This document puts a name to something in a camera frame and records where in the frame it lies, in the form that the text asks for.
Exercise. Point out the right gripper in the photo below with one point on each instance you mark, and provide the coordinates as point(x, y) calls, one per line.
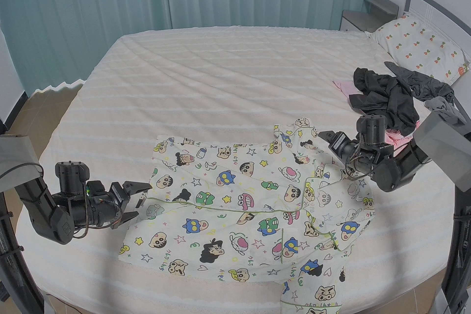
point(346, 150)

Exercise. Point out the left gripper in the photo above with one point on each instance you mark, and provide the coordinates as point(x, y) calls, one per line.
point(99, 211)

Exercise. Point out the white printed pyjama top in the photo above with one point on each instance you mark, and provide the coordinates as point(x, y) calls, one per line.
point(239, 213)

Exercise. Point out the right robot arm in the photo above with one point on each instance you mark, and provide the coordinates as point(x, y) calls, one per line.
point(401, 169)

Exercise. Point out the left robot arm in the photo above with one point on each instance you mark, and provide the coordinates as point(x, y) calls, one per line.
point(40, 209)

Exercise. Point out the bed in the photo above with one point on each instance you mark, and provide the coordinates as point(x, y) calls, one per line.
point(220, 84)

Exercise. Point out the pink garment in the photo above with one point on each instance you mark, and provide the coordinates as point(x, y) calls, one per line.
point(395, 141)

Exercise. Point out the black garment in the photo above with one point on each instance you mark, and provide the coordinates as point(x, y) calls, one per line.
point(390, 99)

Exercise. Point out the dark grey garment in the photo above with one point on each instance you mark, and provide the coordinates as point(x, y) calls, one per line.
point(427, 84)

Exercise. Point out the white printed pillow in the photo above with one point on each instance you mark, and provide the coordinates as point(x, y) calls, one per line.
point(419, 44)

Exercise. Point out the grey bedside table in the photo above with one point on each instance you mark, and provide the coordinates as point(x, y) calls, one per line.
point(360, 20)

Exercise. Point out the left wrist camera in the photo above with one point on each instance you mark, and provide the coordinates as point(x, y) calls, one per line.
point(96, 189)

